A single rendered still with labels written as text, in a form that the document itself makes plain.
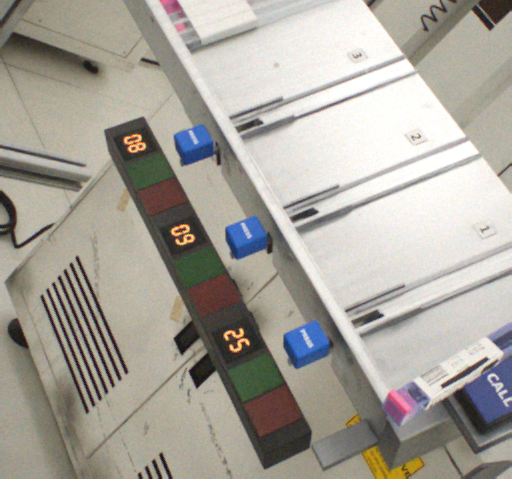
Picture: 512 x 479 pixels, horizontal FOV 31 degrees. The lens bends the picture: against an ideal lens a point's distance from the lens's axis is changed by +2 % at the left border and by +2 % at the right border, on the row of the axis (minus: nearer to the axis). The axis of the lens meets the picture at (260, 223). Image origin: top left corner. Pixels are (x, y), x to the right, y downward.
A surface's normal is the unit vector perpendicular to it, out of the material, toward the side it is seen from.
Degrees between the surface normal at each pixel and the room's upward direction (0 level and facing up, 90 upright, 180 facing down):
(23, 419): 0
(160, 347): 90
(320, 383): 90
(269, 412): 45
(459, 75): 90
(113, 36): 90
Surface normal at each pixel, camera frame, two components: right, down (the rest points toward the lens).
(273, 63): 0.00, -0.55
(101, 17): 0.43, 0.76
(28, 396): 0.64, -0.65
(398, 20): -0.64, -0.13
